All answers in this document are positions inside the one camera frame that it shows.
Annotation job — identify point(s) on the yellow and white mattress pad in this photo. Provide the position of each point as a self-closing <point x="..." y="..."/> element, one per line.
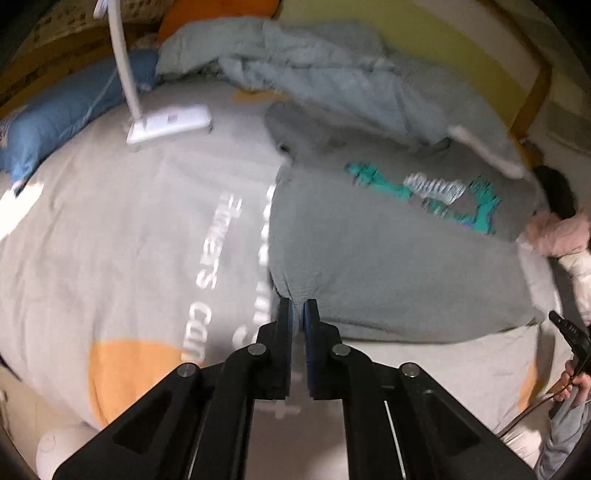
<point x="438" y="46"/>

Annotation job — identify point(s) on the white desk lamp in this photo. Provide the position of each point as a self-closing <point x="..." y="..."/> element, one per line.
<point x="171" y="121"/>

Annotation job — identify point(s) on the orange pillow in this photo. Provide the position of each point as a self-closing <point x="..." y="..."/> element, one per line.
<point x="194" y="16"/>

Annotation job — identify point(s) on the black cloth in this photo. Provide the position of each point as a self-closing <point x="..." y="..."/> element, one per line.
<point x="556" y="189"/>

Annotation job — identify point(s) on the white garment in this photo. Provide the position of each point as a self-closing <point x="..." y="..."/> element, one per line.
<point x="579" y="277"/>

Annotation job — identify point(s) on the grey sweatshirt with teal print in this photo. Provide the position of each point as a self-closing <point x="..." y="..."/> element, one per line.
<point x="369" y="258"/>

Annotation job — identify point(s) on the grey-green duvet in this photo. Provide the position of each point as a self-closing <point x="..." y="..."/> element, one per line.
<point x="323" y="69"/>

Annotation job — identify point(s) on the grey printed bed sheet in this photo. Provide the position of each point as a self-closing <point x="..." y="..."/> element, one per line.
<point x="115" y="230"/>

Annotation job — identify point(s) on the off-white cloth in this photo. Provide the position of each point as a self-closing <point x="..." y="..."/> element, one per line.
<point x="489" y="154"/>

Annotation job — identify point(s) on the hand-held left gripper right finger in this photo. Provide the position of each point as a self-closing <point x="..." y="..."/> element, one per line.
<point x="308" y="350"/>

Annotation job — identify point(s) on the pink cloth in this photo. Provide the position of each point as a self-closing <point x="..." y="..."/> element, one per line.
<point x="558" y="233"/>

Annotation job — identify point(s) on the person's right forearm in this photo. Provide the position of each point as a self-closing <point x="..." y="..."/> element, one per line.
<point x="561" y="443"/>

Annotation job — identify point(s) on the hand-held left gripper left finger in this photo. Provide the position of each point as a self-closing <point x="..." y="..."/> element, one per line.
<point x="287" y="347"/>

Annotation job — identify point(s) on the person's right hand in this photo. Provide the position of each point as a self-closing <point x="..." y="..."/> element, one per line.
<point x="582" y="385"/>

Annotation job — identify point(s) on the blue pillow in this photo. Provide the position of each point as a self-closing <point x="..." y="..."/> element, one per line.
<point x="55" y="115"/>

